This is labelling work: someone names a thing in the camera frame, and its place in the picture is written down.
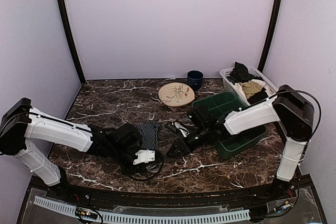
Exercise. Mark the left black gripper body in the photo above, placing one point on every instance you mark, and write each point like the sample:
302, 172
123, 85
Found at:
134, 171

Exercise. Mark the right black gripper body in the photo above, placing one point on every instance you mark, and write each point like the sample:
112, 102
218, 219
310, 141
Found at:
203, 137

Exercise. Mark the navy striped underwear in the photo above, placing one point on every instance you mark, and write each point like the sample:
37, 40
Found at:
149, 132

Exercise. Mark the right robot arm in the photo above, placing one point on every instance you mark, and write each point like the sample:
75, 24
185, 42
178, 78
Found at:
292, 109

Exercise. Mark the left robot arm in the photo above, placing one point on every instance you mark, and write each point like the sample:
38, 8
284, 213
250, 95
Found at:
22, 123

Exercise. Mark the green divided organizer tray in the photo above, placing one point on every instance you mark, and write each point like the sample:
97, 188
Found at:
232, 142

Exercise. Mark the beige floral plate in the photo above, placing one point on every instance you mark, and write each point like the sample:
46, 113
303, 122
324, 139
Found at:
176, 94

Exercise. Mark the dark blue mug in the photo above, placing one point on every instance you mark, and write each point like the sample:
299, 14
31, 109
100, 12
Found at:
194, 79

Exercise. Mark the black cloth in basket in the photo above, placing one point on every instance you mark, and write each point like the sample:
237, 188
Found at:
259, 96

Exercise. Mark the beige garment in basket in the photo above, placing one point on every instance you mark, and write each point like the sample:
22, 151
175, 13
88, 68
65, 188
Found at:
247, 89

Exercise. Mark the black garment in basket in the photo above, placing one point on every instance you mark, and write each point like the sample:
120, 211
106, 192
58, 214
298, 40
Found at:
240, 74

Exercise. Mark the white plastic laundry basket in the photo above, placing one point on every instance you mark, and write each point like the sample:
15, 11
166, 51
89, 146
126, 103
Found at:
262, 79

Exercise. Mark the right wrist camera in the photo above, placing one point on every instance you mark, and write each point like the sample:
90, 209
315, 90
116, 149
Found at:
178, 127

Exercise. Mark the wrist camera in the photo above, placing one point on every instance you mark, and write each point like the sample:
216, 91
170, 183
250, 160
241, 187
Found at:
178, 127
144, 156

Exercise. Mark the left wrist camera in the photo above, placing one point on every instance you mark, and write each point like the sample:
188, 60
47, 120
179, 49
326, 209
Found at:
144, 156

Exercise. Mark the white slotted cable duct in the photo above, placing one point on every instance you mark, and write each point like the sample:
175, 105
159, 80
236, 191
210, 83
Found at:
89, 215

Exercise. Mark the black front rail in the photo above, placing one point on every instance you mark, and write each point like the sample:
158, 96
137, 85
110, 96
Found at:
98, 195

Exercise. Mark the right black frame post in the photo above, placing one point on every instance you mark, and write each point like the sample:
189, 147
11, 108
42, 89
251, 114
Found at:
270, 34

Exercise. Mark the black frame post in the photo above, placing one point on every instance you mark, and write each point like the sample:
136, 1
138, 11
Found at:
70, 41
270, 34

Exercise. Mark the left black frame post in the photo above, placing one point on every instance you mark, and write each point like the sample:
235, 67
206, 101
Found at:
70, 41

